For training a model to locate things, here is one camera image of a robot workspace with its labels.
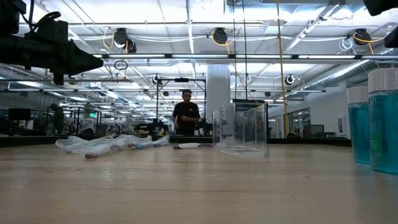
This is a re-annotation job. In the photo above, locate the black gantry frame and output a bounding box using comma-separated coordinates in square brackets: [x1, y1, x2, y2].
[155, 77, 208, 138]

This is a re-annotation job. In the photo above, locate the clear acrylic box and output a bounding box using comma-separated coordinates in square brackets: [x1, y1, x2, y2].
[212, 101, 268, 157]

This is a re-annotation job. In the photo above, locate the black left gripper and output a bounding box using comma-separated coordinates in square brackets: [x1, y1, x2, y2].
[46, 39, 104, 86]

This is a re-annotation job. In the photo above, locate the person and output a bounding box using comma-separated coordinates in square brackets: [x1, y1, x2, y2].
[172, 89, 201, 137]
[49, 103, 65, 135]

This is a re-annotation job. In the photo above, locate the blue mouthwash bottle white cap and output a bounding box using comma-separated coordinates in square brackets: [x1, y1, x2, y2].
[346, 86, 371, 165]
[368, 67, 398, 175]

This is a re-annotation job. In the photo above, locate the black monitor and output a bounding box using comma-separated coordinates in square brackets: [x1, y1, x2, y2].
[7, 108, 32, 121]
[303, 124, 325, 139]

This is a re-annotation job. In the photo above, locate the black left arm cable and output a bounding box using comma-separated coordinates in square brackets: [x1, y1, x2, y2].
[20, 0, 62, 32]

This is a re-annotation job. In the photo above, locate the black hanging cable loop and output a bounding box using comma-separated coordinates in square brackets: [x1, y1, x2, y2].
[114, 59, 129, 71]

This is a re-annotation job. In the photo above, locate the white round column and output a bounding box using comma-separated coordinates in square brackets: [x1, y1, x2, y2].
[206, 63, 231, 124]

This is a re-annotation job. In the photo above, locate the thin black hanging cable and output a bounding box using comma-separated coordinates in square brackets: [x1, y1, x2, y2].
[232, 0, 237, 100]

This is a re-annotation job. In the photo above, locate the long ceiling light strip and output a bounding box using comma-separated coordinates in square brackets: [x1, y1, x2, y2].
[93, 53, 398, 60]

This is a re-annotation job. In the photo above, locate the silver ventilation duct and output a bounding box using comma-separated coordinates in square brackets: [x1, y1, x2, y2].
[303, 58, 379, 91]

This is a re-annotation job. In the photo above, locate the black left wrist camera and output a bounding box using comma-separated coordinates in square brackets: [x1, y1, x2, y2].
[25, 20, 68, 42]

